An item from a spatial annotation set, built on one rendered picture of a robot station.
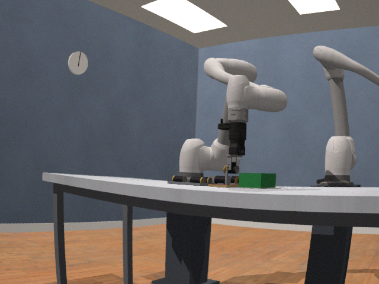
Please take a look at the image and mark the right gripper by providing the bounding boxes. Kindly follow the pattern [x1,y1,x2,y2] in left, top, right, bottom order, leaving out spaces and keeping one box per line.
[218,108,249,170]

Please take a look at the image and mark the green open box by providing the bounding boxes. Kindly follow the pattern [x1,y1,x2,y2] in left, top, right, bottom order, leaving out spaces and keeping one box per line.
[239,173,276,189]

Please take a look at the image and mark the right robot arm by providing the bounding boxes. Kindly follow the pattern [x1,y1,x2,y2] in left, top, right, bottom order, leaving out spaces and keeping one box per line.
[177,58,287,181]

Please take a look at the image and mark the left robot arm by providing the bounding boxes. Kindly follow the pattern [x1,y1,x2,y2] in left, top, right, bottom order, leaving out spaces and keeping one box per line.
[313,46,379,186]

